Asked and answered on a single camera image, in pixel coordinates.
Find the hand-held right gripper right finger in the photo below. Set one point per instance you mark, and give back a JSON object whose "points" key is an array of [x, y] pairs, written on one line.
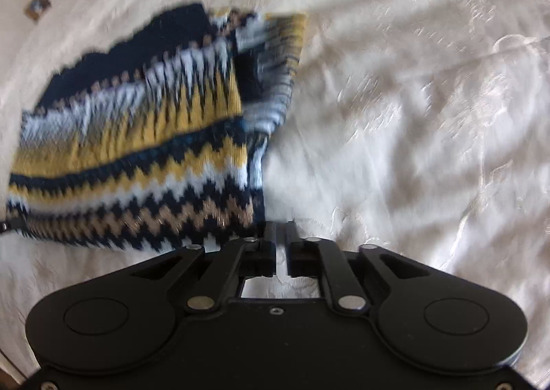
{"points": [[296, 259]]}

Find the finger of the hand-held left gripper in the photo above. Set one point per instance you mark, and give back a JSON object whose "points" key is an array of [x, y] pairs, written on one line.
{"points": [[4, 226]]}

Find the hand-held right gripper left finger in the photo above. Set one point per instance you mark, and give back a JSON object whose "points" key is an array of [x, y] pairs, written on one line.
{"points": [[262, 252]]}

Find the navy yellow patterned knit sweater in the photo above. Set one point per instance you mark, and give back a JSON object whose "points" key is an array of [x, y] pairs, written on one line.
{"points": [[142, 136]]}

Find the bed with white embroidered bedspread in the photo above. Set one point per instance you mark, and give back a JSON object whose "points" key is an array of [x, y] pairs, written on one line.
{"points": [[408, 115]]}

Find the wooden photo frame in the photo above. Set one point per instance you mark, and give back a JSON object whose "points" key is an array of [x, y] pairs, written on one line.
{"points": [[38, 7]]}

